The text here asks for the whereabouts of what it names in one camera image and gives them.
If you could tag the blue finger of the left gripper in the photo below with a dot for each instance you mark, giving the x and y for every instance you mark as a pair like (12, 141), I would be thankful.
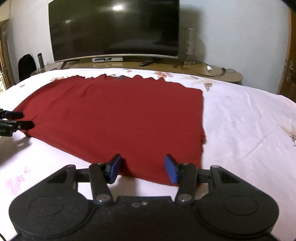
(11, 115)
(23, 125)

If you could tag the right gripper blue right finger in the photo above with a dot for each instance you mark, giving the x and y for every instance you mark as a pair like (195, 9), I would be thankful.
(185, 175)

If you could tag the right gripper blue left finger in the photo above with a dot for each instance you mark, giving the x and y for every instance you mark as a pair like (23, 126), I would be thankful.
(102, 174)

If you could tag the red knit sweater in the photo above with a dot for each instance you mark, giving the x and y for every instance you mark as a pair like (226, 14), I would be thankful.
(143, 119)

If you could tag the black garment on chair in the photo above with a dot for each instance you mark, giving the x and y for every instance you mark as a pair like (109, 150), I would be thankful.
(26, 66)

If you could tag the white floral bed sheet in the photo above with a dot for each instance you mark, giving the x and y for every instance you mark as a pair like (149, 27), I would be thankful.
(249, 132)

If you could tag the wooden tv stand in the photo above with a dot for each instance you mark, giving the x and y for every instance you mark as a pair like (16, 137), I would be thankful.
(172, 66)

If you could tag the silver set-top box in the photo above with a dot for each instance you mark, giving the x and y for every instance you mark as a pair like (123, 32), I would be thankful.
(107, 59)

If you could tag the brown wooden door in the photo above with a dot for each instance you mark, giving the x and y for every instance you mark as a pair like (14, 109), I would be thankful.
(288, 89)

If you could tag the clear glass vase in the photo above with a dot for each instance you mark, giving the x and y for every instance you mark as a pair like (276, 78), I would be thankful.
(188, 45)

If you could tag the black curved television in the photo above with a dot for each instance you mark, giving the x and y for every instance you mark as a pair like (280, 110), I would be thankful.
(96, 29)

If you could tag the brass door handle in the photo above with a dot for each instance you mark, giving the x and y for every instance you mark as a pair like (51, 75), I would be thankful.
(287, 72)

